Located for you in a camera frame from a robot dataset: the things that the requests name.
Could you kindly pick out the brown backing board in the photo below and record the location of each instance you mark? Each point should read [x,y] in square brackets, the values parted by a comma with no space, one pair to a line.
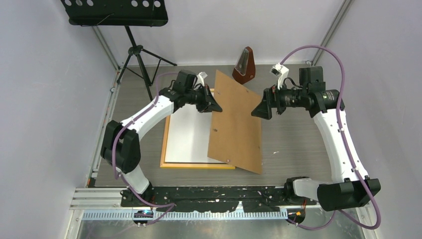
[235,135]

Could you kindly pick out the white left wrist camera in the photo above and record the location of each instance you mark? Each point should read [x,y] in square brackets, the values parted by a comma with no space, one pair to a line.
[201,78]

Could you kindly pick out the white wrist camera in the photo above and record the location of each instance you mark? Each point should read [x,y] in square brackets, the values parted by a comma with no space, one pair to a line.
[201,78]
[281,72]

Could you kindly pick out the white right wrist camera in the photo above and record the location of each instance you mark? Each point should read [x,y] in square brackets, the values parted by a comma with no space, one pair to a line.
[281,72]

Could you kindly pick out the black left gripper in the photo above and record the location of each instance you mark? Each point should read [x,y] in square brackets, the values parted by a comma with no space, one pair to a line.
[205,106]

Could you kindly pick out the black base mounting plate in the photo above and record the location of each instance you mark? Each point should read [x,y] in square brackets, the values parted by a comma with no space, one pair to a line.
[220,199]

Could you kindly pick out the printed photo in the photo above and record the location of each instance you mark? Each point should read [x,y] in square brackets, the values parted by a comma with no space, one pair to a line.
[188,137]

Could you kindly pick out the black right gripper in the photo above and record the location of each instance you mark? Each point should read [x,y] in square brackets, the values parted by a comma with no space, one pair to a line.
[271,99]

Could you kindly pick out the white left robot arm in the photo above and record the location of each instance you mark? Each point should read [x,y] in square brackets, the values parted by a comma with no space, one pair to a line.
[121,142]

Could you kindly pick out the black music stand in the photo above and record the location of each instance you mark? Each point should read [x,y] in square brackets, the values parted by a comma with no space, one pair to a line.
[127,13]

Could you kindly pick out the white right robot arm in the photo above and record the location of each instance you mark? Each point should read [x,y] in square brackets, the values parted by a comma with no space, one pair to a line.
[350,186]

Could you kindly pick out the yellow wooden picture frame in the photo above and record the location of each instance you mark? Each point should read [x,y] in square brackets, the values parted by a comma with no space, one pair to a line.
[163,164]

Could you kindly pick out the brown metronome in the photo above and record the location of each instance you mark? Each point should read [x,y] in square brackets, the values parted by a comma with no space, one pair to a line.
[244,70]

